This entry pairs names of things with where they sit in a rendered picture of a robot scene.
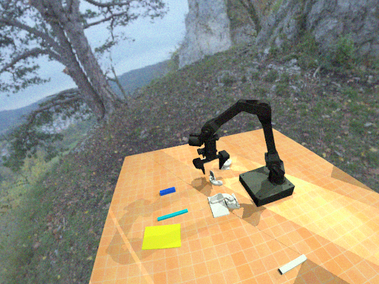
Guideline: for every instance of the teal flat bar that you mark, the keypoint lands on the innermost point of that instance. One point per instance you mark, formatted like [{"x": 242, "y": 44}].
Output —
[{"x": 172, "y": 215}]

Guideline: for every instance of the yellow flat plate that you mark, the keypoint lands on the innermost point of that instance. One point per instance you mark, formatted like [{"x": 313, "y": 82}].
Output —
[{"x": 162, "y": 237}]

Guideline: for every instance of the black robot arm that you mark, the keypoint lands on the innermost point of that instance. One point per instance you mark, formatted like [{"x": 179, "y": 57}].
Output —
[{"x": 262, "y": 109}]

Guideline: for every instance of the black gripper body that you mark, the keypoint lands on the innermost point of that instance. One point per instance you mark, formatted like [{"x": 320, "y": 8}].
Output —
[{"x": 210, "y": 155}]

